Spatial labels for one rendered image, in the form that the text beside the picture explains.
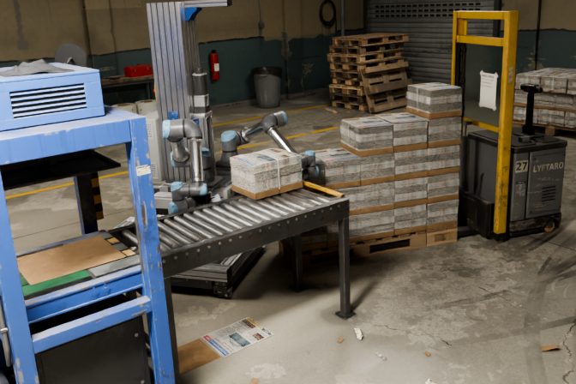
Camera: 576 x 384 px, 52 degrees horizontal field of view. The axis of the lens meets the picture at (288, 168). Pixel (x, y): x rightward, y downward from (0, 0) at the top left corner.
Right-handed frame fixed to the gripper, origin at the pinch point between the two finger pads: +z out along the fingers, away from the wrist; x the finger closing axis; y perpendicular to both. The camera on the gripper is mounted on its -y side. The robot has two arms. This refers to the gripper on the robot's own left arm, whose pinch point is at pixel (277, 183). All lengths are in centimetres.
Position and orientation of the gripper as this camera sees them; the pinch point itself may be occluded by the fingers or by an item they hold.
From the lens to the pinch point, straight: 410.9
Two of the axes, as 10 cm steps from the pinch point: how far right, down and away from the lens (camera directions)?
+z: -8.0, 2.0, -5.7
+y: -0.4, -9.6, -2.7
